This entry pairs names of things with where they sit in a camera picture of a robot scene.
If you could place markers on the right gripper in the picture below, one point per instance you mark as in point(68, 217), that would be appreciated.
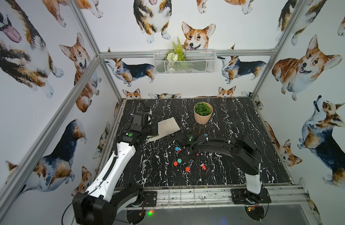
point(182, 157)

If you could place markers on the red stamp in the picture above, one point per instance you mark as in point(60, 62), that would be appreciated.
point(203, 167)

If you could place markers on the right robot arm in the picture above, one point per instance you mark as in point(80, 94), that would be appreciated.
point(242, 150)

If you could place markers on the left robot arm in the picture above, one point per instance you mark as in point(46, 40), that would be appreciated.
point(100, 204)

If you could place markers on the beige paper sheet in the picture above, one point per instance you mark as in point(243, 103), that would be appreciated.
point(165, 128)

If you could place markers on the potted green plant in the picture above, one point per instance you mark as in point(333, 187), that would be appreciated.
point(202, 112)

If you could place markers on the fern and white flower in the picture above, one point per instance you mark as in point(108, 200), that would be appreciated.
point(175, 58)

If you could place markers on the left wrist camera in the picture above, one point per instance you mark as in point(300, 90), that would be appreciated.
point(140, 118)

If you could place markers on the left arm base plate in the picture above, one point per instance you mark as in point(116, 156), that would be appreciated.
point(147, 199)

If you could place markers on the white wire basket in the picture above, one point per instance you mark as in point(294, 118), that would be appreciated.
point(193, 62)

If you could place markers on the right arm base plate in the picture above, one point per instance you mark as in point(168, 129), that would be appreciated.
point(243, 196)

